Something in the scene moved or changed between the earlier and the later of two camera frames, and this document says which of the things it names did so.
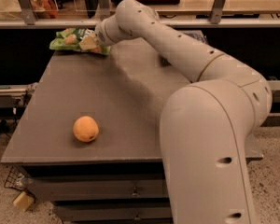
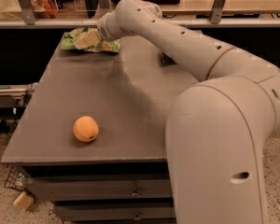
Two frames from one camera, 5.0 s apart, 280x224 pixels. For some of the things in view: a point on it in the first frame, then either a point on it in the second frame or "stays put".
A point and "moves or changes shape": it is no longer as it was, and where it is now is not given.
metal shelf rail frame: [28, 21] stays put
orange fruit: [85, 129] stays put
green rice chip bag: [70, 38] moves or changes shape
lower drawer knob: [137, 217] stays put
